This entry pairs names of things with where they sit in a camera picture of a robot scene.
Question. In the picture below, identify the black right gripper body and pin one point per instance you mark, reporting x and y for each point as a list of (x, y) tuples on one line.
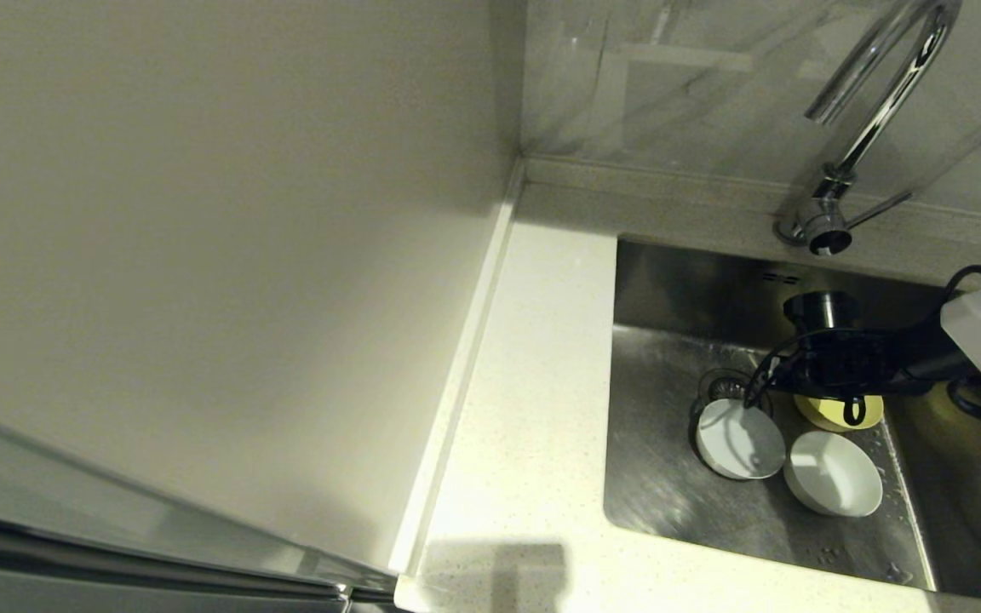
[(835, 362)]

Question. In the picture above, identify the small yellow bowl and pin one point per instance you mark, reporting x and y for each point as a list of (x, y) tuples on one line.
[(827, 413)]

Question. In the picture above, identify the small white bowl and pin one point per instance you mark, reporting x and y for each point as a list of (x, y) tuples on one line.
[(835, 477)]

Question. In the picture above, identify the large grey bowl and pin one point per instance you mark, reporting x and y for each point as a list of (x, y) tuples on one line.
[(739, 443)]

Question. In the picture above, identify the stainless steel sink basin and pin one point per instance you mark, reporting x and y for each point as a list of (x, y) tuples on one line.
[(669, 494)]

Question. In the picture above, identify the round metal drain strainer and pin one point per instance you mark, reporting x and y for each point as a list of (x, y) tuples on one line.
[(725, 387)]

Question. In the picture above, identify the chrome gooseneck faucet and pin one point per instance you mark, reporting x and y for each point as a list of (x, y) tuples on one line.
[(882, 106)]

